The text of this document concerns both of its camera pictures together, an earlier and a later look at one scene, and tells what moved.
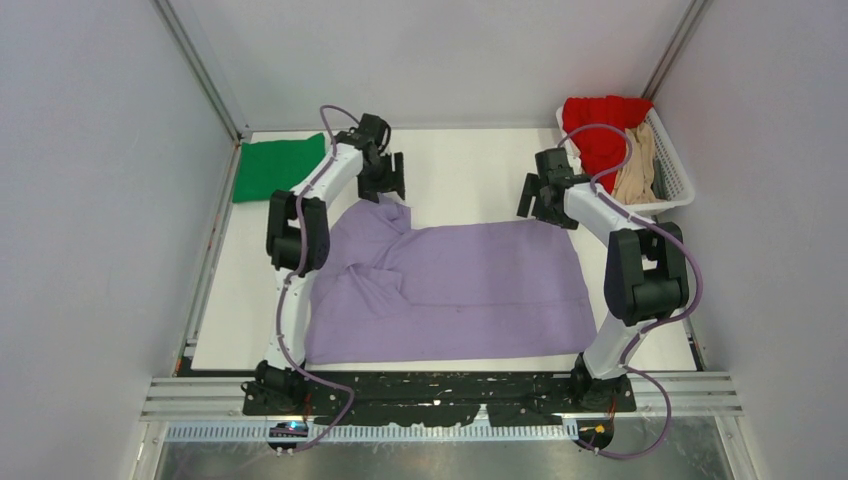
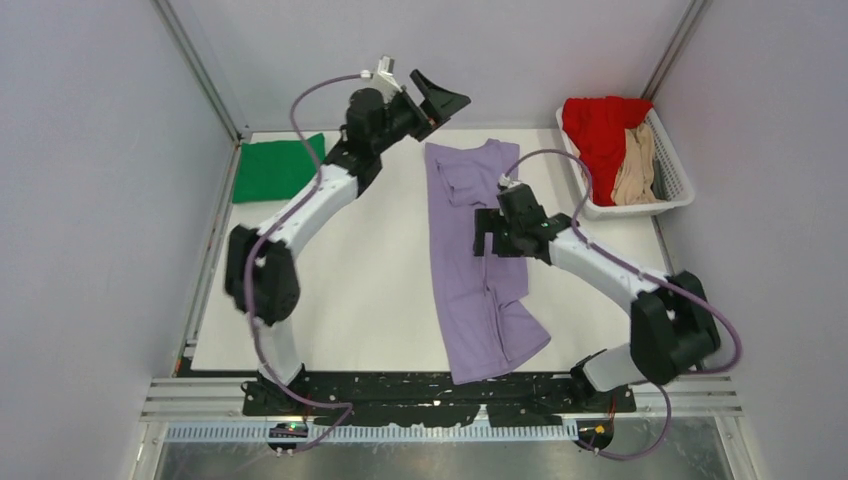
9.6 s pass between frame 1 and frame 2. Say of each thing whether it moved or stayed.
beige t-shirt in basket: stayed
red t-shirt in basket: stayed
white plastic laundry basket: stayed
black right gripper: moved
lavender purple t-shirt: moved
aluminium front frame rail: stayed
